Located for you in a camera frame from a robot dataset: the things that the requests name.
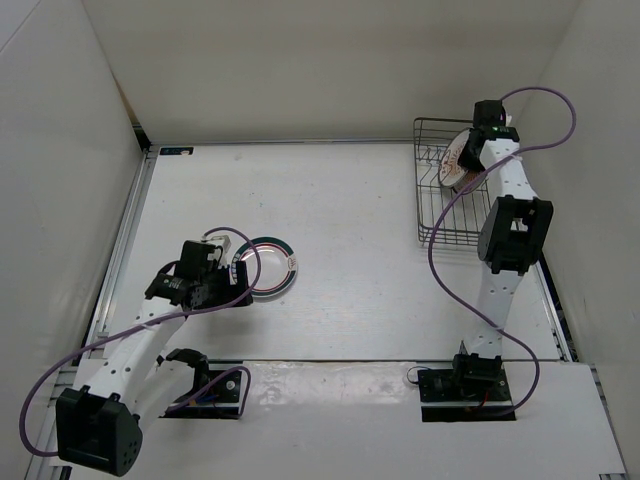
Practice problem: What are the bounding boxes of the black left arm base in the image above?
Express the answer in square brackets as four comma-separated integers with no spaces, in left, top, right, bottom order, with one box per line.
[157,349,252,420]

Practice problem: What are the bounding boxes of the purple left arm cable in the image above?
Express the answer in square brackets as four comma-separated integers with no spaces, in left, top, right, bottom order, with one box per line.
[19,227,264,457]

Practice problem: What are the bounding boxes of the blue label sticker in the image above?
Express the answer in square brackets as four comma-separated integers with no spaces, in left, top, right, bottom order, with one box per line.
[159,147,194,156]

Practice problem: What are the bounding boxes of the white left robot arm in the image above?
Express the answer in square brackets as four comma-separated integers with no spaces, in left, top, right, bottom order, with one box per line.
[55,261,252,477]

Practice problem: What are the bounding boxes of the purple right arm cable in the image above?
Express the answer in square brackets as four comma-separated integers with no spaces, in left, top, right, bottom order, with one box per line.
[428,85,578,414]

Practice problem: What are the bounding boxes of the orange sun pattern plate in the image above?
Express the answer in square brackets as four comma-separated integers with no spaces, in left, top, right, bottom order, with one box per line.
[436,128,481,193]

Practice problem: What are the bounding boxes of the green rimmed plate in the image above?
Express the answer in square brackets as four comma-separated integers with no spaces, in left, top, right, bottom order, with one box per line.
[231,236,298,302]

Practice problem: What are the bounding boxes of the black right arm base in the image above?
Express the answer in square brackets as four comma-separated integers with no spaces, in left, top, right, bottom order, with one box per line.
[405,349,516,423]

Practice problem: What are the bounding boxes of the white foam front board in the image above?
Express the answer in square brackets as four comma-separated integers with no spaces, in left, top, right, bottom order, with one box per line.
[129,362,625,479]

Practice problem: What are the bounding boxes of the wire dish rack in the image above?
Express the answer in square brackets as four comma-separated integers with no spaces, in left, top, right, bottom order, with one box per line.
[413,117,490,250]

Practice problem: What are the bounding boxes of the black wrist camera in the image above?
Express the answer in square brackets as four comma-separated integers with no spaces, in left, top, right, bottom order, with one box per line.
[174,235,231,280]
[472,100,520,142]

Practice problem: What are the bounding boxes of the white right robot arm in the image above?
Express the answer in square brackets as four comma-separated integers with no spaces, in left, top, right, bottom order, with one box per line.
[449,126,553,400]

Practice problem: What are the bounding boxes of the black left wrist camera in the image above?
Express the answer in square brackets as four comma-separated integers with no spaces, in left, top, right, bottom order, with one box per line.
[174,235,231,280]

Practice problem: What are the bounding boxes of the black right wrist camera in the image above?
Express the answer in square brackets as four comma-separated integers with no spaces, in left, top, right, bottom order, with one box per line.
[472,100,520,142]

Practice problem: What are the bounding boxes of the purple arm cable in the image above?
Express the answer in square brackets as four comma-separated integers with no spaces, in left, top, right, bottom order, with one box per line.
[19,227,264,457]
[428,85,578,414]

